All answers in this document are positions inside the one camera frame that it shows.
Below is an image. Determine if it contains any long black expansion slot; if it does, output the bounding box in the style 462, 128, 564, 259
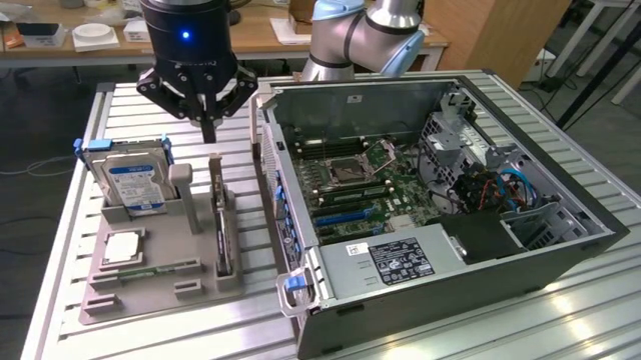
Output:
310, 203, 363, 218

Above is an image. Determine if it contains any orange object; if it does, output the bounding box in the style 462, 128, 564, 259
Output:
1, 28, 27, 50

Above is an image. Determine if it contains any silver metal disk bay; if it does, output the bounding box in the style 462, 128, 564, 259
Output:
500, 194, 592, 251
418, 110, 502, 181

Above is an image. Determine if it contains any black power adapter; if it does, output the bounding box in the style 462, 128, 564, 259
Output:
538, 76, 570, 93

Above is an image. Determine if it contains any white paper stack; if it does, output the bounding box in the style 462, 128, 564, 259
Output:
270, 16, 315, 47

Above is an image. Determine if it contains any grey power supply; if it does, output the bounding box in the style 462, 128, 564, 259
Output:
309, 223, 468, 305

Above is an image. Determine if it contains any black pc case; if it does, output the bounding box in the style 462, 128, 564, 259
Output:
249, 73, 632, 360

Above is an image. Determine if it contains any silver cpu chip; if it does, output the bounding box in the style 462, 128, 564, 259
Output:
102, 231, 143, 264

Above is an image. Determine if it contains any wooden desk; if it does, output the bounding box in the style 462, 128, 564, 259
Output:
0, 0, 451, 82

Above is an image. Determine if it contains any green gpu with black cooler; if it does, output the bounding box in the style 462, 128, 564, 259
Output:
206, 151, 238, 281

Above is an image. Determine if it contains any white table frame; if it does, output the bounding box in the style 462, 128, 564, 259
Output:
542, 0, 641, 107

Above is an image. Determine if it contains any black wire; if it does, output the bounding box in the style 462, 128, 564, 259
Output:
418, 145, 455, 215

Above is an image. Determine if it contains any blue wire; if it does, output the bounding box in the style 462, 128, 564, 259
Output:
498, 167, 541, 211

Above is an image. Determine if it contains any brown cardboard box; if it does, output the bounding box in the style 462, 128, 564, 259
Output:
289, 0, 322, 23

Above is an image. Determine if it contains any metal socket cover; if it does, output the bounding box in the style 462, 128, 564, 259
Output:
361, 137, 402, 177

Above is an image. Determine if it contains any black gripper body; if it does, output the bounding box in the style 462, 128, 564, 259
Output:
138, 0, 242, 103

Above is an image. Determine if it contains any white floor cable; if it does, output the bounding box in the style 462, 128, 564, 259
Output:
0, 155, 76, 177

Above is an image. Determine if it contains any hard disk with blue carrier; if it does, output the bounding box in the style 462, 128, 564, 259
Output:
72, 136, 175, 219

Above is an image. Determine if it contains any grey parts rack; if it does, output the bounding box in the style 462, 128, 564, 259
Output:
78, 151, 247, 326

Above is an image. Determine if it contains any green motherboard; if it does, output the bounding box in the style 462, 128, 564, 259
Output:
287, 129, 442, 245

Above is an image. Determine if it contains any green ram stick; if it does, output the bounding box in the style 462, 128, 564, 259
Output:
115, 262, 182, 281
318, 186, 391, 206

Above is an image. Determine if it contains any wooden cabinet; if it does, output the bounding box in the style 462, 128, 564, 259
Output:
433, 0, 573, 91

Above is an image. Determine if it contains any white round dish on box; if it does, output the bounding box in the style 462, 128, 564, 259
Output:
71, 23, 123, 53

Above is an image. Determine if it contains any white box with black lid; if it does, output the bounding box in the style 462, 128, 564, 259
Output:
13, 22, 67, 49

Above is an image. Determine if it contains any small white box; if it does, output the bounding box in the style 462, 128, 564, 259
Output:
122, 19, 151, 43

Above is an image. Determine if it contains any blue expansion slot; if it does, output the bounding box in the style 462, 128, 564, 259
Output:
313, 209, 378, 229

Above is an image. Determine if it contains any cpu socket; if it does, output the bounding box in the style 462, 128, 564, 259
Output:
323, 155, 375, 187

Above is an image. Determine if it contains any red wire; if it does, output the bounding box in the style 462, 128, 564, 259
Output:
478, 178, 504, 212

